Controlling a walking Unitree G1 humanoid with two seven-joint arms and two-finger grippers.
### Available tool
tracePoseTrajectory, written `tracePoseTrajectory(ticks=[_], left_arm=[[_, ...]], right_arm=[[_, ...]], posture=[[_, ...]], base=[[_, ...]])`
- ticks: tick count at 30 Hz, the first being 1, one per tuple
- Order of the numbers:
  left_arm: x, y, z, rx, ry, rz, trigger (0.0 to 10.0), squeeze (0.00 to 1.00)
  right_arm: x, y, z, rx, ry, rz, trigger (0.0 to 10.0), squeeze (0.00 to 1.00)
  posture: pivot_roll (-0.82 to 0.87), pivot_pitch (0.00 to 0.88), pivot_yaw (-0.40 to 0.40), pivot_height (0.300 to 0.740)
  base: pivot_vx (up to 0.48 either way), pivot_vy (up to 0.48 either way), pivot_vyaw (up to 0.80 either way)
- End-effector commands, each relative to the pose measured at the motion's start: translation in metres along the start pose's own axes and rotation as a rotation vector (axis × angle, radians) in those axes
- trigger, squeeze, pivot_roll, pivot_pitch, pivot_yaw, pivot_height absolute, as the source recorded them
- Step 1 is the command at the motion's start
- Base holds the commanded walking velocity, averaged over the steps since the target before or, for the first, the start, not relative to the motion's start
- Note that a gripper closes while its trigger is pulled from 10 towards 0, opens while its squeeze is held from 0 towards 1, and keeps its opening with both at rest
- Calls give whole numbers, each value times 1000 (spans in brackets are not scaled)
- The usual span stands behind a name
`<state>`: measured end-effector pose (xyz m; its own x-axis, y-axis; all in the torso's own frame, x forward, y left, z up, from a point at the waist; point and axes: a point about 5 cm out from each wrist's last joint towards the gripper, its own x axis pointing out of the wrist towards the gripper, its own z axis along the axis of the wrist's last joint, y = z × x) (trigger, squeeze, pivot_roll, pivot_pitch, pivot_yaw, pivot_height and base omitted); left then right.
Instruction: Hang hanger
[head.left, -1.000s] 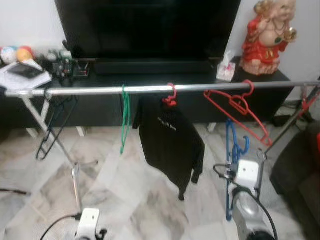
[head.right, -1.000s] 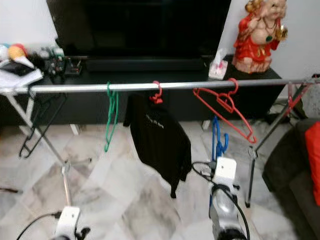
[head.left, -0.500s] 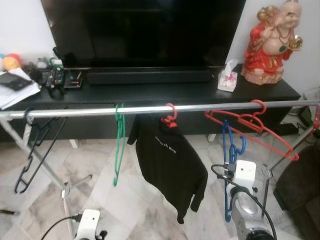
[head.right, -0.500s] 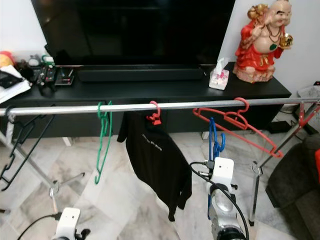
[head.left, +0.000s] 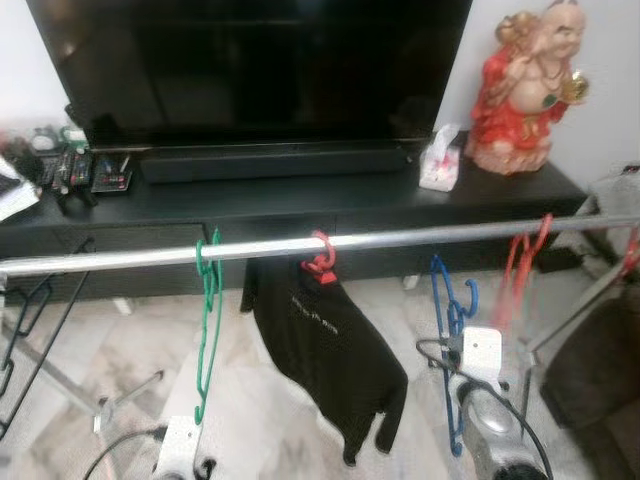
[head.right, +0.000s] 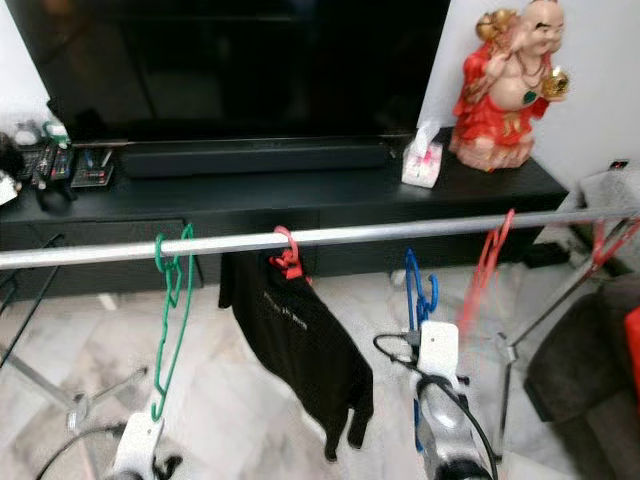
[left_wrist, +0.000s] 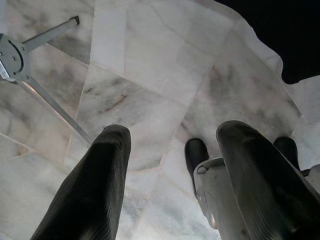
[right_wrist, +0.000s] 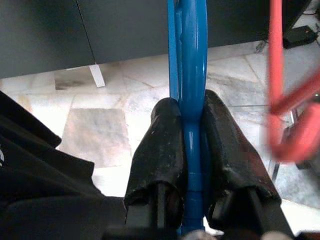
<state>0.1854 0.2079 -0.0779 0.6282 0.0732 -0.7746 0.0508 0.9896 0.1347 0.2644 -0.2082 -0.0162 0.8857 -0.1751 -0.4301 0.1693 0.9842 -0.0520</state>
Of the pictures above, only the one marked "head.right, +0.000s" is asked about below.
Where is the black wire clothes hanger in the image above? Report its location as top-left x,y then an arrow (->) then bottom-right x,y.
0,262 -> 66,366

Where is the green plastic clothes hanger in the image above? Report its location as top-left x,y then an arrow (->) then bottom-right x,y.
153,222 -> 196,423

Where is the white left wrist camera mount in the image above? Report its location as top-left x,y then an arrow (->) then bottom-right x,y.
112,415 -> 164,480

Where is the red laughing buddha figurine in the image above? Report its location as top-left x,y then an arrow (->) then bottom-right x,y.
448,0 -> 571,171

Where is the black soundbar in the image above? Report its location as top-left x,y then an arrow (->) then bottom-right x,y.
120,138 -> 391,179

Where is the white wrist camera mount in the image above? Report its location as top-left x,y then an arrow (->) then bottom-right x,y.
112,415 -> 164,480
417,320 -> 461,386

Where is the black low tv cabinet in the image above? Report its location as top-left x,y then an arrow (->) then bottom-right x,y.
0,125 -> 571,301

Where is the dark brown fabric sofa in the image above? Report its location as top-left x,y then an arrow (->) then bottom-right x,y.
525,275 -> 640,480

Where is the black remote control caddy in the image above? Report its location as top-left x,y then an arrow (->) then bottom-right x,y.
32,145 -> 73,191
72,150 -> 113,189

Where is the white tissue box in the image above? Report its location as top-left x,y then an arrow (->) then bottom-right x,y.
400,120 -> 446,189

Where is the white green small device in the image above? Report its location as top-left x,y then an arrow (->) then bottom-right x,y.
15,120 -> 71,149

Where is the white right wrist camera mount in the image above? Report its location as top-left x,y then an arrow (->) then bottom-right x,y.
417,320 -> 461,386

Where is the silver metal clothes rack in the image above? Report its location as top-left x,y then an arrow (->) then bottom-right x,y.
0,205 -> 640,461

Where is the black flat screen television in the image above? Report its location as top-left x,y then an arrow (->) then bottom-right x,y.
5,0 -> 451,141

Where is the white paper stack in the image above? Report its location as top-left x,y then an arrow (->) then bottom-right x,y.
0,170 -> 21,206

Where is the red plastic clothes hanger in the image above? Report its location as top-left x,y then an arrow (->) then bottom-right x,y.
588,215 -> 640,273
457,208 -> 518,336
268,225 -> 306,281

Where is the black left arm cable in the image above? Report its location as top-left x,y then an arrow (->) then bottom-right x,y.
35,425 -> 126,480

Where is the blue plastic clothes hanger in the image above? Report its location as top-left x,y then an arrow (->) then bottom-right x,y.
403,247 -> 441,456

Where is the black printed t-shirt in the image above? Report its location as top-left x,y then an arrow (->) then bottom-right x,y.
218,250 -> 376,463

